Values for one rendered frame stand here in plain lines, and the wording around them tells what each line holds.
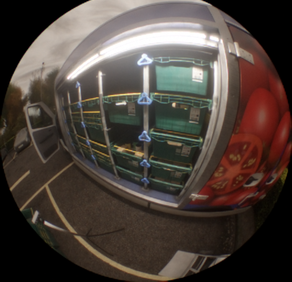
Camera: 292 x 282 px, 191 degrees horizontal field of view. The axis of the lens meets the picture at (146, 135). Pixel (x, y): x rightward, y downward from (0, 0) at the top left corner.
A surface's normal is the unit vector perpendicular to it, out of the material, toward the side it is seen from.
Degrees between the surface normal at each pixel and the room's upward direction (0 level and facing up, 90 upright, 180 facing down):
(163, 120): 91
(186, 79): 98
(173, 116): 91
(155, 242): 0
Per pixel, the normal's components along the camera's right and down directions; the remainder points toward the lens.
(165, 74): -0.37, 0.42
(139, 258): 0.00, -0.90
